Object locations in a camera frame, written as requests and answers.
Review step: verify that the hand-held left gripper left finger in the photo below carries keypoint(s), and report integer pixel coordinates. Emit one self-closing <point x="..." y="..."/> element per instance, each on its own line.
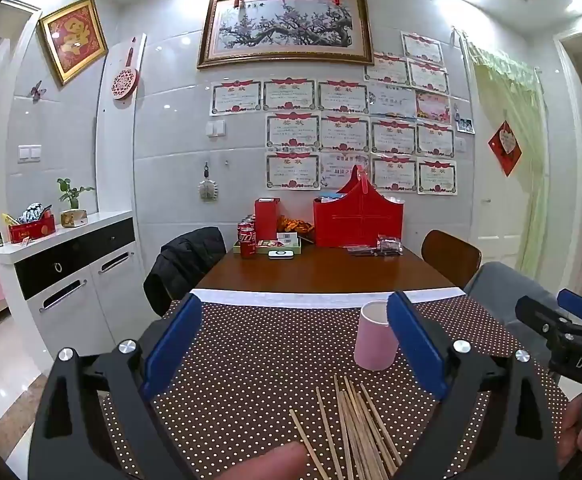
<point x="171" y="345"/>

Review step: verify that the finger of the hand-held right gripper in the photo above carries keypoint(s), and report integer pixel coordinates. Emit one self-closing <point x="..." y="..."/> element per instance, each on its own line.
<point x="546" y="317"/>
<point x="578" y="305"/>

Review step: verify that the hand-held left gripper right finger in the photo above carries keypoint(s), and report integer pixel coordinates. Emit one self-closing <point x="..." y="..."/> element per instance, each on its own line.
<point x="416" y="345"/>

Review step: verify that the pink cup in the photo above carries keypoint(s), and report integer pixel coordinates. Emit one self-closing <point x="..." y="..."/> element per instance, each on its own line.
<point x="371" y="345"/>

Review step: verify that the bundle of wooden chopsticks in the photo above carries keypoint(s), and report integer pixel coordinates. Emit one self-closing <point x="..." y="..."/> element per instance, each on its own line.
<point x="356" y="425"/>

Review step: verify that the person's right hand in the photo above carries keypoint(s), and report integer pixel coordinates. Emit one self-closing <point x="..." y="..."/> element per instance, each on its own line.
<point x="570" y="430"/>

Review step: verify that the person's left hand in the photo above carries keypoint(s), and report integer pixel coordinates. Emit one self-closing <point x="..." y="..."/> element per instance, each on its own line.
<point x="271" y="462"/>

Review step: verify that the grey garment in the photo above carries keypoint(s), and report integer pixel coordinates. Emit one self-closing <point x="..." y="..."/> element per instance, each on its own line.
<point x="501" y="285"/>

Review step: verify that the black jacket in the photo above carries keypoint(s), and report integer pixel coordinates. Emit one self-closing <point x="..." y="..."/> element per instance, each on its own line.
<point x="186" y="265"/>

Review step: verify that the brown wooden chair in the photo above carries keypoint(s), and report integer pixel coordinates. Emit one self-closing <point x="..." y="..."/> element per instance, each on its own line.
<point x="448" y="255"/>

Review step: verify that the brown polka dot tablecloth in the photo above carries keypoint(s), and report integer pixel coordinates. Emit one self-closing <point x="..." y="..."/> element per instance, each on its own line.
<point x="271" y="350"/>

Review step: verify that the flat clear packet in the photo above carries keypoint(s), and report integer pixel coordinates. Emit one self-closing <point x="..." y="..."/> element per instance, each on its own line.
<point x="361" y="250"/>

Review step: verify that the white door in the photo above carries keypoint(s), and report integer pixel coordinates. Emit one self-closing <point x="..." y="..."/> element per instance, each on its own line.
<point x="496" y="220"/>

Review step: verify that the white sideboard cabinet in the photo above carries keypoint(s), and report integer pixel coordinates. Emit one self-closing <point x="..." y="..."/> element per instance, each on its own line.
<point x="71" y="300"/>

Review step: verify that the row of red soda cans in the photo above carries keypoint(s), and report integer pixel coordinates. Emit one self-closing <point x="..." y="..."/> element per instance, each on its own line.
<point x="247" y="245"/>

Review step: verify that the green tray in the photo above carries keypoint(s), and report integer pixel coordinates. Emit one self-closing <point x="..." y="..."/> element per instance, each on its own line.
<point x="259" y="249"/>

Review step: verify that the red gift bag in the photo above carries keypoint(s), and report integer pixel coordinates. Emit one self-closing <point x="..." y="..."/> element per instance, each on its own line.
<point x="361" y="220"/>

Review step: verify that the white flat device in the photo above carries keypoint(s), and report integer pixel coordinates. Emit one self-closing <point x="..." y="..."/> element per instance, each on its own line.
<point x="281" y="254"/>

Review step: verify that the small white box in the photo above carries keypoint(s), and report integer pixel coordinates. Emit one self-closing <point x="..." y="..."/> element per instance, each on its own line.
<point x="287" y="239"/>

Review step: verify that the red upright box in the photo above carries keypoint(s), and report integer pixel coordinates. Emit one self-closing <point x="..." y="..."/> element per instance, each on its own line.
<point x="267" y="220"/>

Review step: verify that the hanging grey charm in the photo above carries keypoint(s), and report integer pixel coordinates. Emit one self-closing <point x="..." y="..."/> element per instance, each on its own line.
<point x="207" y="190"/>

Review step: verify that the potted green plant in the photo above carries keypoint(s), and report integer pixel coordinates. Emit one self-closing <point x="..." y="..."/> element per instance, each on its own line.
<point x="73" y="217"/>

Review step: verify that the orange snack packets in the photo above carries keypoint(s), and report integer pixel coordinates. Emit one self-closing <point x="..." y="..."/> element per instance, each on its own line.
<point x="293" y="224"/>

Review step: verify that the red diamond door ornament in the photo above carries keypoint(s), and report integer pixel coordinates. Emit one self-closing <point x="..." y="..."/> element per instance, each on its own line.
<point x="505" y="147"/>

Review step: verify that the red tissue box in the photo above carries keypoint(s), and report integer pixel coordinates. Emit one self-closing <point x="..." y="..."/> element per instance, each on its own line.
<point x="33" y="232"/>

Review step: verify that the green curtain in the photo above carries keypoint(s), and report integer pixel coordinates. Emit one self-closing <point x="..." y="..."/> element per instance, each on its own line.
<point x="526" y="125"/>

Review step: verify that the black white patterned pouch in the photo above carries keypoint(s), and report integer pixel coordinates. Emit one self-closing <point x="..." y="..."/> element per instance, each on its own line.
<point x="33" y="212"/>

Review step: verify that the gold framed red picture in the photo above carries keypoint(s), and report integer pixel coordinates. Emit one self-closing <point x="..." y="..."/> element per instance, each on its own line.
<point x="73" y="40"/>

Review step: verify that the framed plum blossom painting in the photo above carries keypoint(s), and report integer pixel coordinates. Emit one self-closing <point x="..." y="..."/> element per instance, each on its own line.
<point x="286" y="27"/>

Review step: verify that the small wall photo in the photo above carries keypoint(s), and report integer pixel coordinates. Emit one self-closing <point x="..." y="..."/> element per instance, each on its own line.
<point x="465" y="125"/>

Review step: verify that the double white wall switch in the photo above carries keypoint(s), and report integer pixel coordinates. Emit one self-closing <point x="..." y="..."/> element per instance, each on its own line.
<point x="30" y="152"/>

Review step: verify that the wall of award certificates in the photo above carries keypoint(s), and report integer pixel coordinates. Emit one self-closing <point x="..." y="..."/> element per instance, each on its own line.
<point x="291" y="132"/>

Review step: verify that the red round wall ornament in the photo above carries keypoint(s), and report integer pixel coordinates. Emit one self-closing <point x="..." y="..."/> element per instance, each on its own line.
<point x="123" y="85"/>

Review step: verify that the butterfly wall decoration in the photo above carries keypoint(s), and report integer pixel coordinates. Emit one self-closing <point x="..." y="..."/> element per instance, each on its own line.
<point x="37" y="91"/>

